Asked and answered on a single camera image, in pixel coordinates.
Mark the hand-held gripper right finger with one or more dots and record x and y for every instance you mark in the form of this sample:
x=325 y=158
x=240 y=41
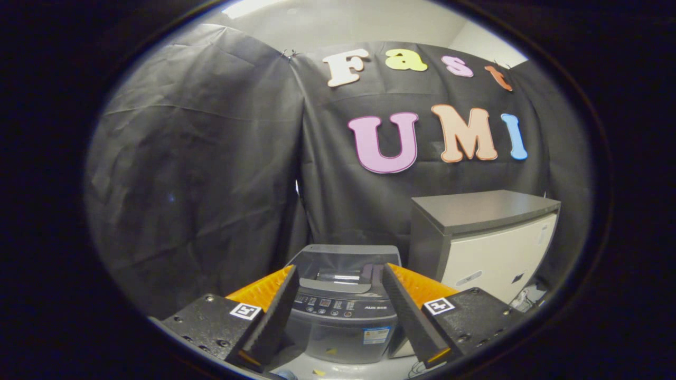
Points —
x=409 y=316

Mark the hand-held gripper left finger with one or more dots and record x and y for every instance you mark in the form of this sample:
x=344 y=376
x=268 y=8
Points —
x=274 y=322

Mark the grey washing machine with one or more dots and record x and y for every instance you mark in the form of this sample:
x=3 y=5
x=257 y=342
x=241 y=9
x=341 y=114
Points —
x=338 y=338

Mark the dark washing machine lid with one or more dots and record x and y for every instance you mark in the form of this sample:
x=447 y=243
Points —
x=327 y=261

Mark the white cabinet with grey top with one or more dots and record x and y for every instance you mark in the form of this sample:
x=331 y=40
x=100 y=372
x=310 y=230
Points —
x=486 y=253

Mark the black backdrop cloth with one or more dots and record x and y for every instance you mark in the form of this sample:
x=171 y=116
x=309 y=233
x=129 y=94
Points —
x=185 y=158

